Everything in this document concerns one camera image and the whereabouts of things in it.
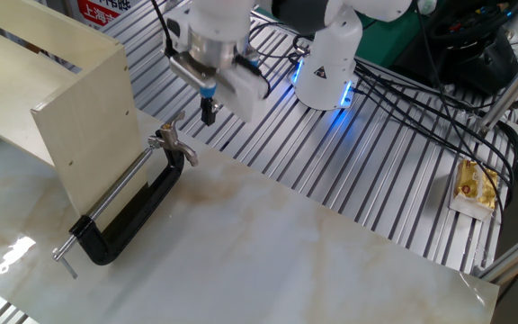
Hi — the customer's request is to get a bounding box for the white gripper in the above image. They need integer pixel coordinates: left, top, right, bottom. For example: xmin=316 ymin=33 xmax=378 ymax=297
xmin=163 ymin=3 xmax=270 ymax=128

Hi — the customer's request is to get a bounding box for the black C-clamp with steel screw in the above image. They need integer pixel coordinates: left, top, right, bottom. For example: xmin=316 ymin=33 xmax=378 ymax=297
xmin=51 ymin=130 xmax=187 ymax=280

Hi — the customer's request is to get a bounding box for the red white printed sign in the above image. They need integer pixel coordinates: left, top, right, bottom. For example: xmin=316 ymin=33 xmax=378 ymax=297
xmin=76 ymin=0 xmax=132 ymax=31

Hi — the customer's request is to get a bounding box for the marble pattern board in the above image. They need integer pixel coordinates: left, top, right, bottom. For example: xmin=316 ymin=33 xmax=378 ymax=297
xmin=0 ymin=109 xmax=501 ymax=324

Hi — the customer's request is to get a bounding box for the green mat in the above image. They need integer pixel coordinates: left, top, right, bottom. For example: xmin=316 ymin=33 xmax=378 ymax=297
xmin=355 ymin=20 xmax=422 ymax=69

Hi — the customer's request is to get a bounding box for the yellow snack packet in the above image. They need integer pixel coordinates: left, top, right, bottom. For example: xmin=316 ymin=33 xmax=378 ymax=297
xmin=448 ymin=157 xmax=500 ymax=222

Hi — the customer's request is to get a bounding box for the black steering wheel controller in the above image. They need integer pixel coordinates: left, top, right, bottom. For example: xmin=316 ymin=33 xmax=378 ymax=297
xmin=391 ymin=0 xmax=518 ymax=96

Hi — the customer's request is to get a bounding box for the silver wrist camera blue tape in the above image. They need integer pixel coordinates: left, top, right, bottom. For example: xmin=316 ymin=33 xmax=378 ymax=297
xmin=167 ymin=52 xmax=219 ymax=99

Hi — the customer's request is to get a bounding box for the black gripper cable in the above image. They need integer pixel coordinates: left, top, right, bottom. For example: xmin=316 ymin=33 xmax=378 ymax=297
xmin=234 ymin=52 xmax=272 ymax=99

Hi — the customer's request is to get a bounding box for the black camera cable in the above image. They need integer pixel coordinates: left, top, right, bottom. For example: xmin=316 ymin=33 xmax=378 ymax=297
xmin=149 ymin=0 xmax=174 ymax=57

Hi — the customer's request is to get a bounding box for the black power cable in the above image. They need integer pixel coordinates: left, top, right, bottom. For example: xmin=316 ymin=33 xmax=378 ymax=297
xmin=353 ymin=58 xmax=518 ymax=208

